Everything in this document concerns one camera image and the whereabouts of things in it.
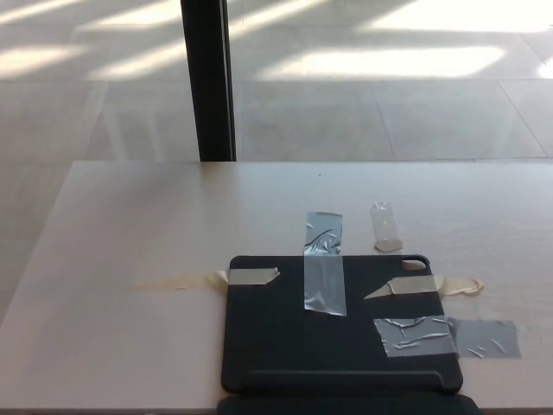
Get black window frame post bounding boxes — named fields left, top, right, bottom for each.
left=180, top=0, right=238, bottom=163

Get wide grey duct tape strip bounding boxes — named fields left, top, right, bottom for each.
left=372, top=316, right=523, bottom=360

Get long grey duct tape strip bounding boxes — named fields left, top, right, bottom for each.
left=303, top=211, right=348, bottom=317

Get right beige masking tape strip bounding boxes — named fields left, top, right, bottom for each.
left=363, top=276, right=486, bottom=300

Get clear tape piece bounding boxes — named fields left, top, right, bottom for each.
left=370, top=201, right=404, bottom=253

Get black folding tablet cover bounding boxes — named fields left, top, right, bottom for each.
left=215, top=253, right=483, bottom=415

